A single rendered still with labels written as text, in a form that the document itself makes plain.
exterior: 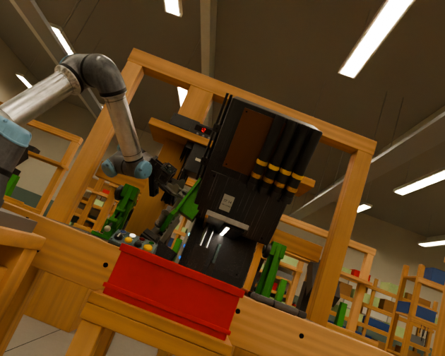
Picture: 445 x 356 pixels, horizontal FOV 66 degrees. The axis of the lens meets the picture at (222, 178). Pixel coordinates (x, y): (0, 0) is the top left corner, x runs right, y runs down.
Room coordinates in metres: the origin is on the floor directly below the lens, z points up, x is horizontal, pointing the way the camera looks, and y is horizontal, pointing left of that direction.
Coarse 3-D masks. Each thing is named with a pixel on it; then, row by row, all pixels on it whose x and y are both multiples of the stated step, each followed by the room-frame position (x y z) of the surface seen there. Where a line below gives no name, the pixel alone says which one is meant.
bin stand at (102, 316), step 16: (96, 304) 0.83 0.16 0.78; (112, 304) 0.83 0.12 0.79; (128, 304) 0.84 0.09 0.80; (96, 320) 0.83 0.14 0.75; (112, 320) 0.83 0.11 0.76; (128, 320) 0.83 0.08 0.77; (144, 320) 0.83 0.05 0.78; (160, 320) 0.83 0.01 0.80; (80, 336) 0.83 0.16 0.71; (96, 336) 0.83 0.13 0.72; (112, 336) 1.06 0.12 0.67; (128, 336) 0.83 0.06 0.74; (144, 336) 0.83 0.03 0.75; (160, 336) 0.83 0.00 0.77; (176, 336) 0.83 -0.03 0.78; (192, 336) 0.83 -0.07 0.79; (208, 336) 0.83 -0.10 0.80; (80, 352) 0.83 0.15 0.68; (96, 352) 1.03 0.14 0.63; (176, 352) 0.83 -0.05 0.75; (192, 352) 0.83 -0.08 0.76; (208, 352) 0.83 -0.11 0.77; (224, 352) 0.83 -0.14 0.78
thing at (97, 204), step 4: (88, 188) 10.88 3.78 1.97; (92, 188) 10.92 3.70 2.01; (100, 192) 10.86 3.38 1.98; (104, 192) 10.95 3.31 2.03; (108, 192) 10.94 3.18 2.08; (96, 200) 10.95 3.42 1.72; (96, 204) 10.95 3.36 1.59; (100, 204) 10.95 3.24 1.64; (116, 204) 10.87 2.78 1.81; (76, 208) 11.01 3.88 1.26; (100, 208) 10.85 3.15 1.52; (112, 208) 10.95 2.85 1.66; (76, 212) 11.00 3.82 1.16; (80, 212) 10.99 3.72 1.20; (112, 212) 10.83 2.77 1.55; (88, 216) 11.29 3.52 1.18; (88, 220) 10.86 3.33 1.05; (92, 220) 10.85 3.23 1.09; (72, 224) 11.08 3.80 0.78; (84, 224) 10.98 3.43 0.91; (88, 224) 10.96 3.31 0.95
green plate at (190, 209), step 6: (198, 180) 1.40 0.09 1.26; (192, 186) 1.40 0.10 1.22; (198, 186) 1.41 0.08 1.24; (192, 192) 1.41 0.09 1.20; (186, 198) 1.40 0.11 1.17; (192, 198) 1.41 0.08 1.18; (180, 204) 1.40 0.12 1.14; (186, 204) 1.41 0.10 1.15; (192, 204) 1.41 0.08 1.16; (180, 210) 1.41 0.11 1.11; (186, 210) 1.41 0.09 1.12; (192, 210) 1.41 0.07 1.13; (198, 210) 1.41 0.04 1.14; (174, 216) 1.45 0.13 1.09; (186, 216) 1.43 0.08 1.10; (192, 216) 1.41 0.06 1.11
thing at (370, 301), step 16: (352, 272) 8.27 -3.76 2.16; (384, 288) 8.30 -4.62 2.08; (336, 304) 8.33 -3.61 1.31; (368, 304) 8.11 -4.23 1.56; (384, 304) 8.17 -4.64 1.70; (368, 320) 8.10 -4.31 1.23; (400, 320) 8.03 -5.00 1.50; (368, 336) 8.14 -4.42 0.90; (400, 336) 8.10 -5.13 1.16; (416, 336) 8.08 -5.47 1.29; (416, 352) 8.12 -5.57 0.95
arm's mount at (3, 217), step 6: (0, 210) 0.88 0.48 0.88; (6, 210) 1.00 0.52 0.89; (0, 216) 0.89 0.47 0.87; (6, 216) 0.91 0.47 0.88; (12, 216) 0.93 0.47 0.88; (18, 216) 0.96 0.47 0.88; (0, 222) 0.90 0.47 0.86; (6, 222) 0.93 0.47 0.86; (12, 222) 0.95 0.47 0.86; (18, 222) 0.97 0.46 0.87; (24, 222) 0.99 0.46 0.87; (30, 222) 1.02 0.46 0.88; (36, 222) 1.05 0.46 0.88; (12, 228) 0.96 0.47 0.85; (18, 228) 0.98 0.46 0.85; (24, 228) 1.01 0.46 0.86; (30, 228) 1.04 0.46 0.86
